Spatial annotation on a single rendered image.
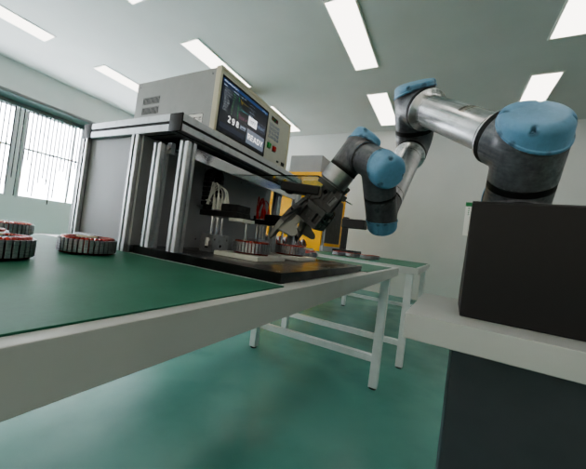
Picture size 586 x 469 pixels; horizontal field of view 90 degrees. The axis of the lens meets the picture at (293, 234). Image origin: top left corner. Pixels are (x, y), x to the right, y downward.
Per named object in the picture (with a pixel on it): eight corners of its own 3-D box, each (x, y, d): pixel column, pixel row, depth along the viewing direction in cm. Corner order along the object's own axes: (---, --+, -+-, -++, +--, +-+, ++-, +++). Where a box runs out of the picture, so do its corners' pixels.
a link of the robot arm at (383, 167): (408, 196, 65) (381, 180, 74) (408, 149, 59) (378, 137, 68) (378, 209, 64) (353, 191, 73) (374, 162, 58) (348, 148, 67)
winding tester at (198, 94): (285, 172, 123) (291, 125, 124) (213, 133, 85) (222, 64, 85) (215, 172, 141) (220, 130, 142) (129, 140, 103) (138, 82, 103)
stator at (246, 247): (276, 256, 88) (278, 244, 88) (255, 256, 78) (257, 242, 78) (246, 251, 93) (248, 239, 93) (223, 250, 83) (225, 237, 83)
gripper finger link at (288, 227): (280, 244, 70) (309, 221, 73) (265, 228, 72) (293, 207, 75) (281, 249, 72) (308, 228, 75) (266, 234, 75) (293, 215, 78)
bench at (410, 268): (422, 322, 371) (429, 263, 372) (406, 372, 207) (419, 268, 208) (339, 303, 422) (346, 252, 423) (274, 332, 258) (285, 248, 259)
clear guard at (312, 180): (352, 205, 117) (353, 190, 117) (332, 193, 95) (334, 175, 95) (282, 201, 132) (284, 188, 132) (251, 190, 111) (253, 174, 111)
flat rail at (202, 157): (297, 200, 128) (298, 194, 129) (188, 156, 74) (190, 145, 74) (295, 200, 129) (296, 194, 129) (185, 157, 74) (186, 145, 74)
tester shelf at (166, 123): (300, 189, 132) (302, 179, 132) (180, 129, 71) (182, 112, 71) (225, 186, 152) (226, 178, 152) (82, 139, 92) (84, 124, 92)
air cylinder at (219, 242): (227, 252, 94) (229, 235, 94) (210, 252, 88) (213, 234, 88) (215, 250, 97) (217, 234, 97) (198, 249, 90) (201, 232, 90)
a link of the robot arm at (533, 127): (576, 188, 55) (421, 120, 99) (607, 104, 46) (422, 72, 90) (514, 207, 54) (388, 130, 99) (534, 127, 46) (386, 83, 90)
